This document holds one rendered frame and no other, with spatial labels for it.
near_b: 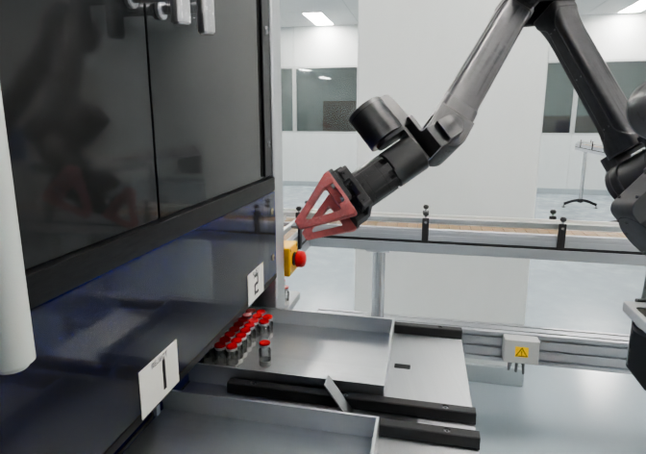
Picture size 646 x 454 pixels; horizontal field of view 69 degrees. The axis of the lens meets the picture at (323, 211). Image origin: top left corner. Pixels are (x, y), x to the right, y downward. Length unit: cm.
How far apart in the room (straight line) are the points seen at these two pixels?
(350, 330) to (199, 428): 41
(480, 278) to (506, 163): 57
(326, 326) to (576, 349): 116
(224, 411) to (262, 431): 7
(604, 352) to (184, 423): 157
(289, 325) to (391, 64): 155
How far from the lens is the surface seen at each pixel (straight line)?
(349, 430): 75
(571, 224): 184
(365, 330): 105
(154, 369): 63
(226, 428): 78
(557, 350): 199
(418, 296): 249
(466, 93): 78
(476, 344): 195
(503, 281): 248
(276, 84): 102
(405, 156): 67
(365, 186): 65
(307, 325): 107
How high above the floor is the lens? 134
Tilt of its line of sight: 11 degrees down
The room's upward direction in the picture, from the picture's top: straight up
